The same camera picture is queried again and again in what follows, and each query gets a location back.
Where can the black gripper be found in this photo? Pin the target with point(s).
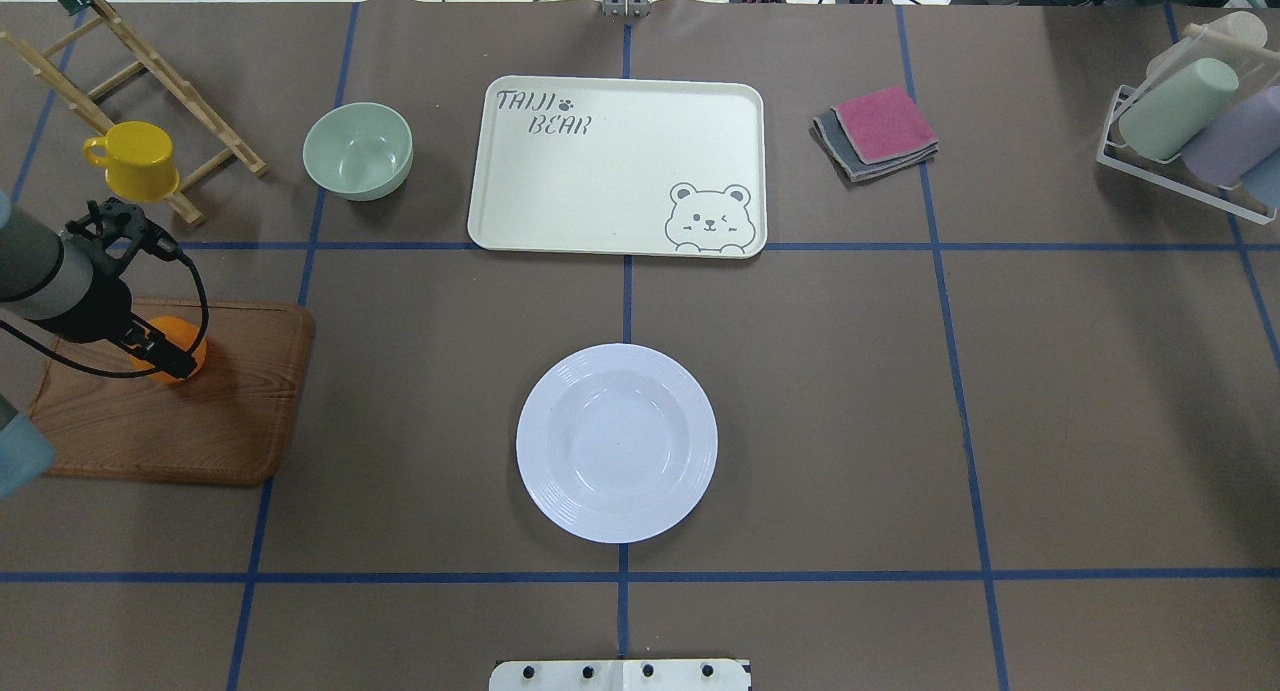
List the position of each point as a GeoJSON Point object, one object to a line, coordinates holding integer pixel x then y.
{"type": "Point", "coordinates": [103, 316]}

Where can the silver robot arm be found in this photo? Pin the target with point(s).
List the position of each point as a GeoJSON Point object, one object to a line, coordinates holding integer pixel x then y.
{"type": "Point", "coordinates": [70, 283]}

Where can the pink cleaning cloth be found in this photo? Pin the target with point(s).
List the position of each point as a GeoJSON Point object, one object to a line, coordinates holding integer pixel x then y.
{"type": "Point", "coordinates": [884, 125]}

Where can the cream bear print tray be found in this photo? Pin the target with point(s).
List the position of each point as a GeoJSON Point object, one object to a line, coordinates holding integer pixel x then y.
{"type": "Point", "coordinates": [620, 167]}

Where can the blue tumbler cup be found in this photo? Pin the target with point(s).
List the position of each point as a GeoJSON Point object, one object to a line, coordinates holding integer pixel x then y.
{"type": "Point", "coordinates": [1262, 182]}

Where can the light green tumbler cup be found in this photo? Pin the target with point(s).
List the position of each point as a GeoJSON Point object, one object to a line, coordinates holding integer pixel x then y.
{"type": "Point", "coordinates": [1160, 123]}

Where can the beige tumbler cup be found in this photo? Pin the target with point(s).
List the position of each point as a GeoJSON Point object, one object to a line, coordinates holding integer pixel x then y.
{"type": "Point", "coordinates": [1242, 26]}

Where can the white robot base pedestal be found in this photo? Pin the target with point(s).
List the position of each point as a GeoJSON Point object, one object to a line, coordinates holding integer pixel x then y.
{"type": "Point", "coordinates": [623, 674]}

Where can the brown wooden cutting board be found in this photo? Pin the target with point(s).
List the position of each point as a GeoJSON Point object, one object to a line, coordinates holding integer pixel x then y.
{"type": "Point", "coordinates": [230, 424]}

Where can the white round plate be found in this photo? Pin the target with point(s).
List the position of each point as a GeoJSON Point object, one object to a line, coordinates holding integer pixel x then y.
{"type": "Point", "coordinates": [617, 443]}

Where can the grey cleaning cloth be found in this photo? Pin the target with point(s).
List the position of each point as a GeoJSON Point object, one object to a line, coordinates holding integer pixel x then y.
{"type": "Point", "coordinates": [832, 136]}

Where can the wooden dish drying rack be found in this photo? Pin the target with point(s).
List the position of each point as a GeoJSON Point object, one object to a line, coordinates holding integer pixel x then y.
{"type": "Point", "coordinates": [105, 71]}

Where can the yellow cup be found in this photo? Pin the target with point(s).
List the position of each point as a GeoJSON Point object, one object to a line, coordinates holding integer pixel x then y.
{"type": "Point", "coordinates": [137, 159]}

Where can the green ceramic bowl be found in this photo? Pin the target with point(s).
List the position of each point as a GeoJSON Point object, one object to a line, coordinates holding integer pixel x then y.
{"type": "Point", "coordinates": [360, 151]}

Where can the purple tumbler cup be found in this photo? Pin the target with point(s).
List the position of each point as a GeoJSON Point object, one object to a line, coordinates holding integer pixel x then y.
{"type": "Point", "coordinates": [1236, 141]}

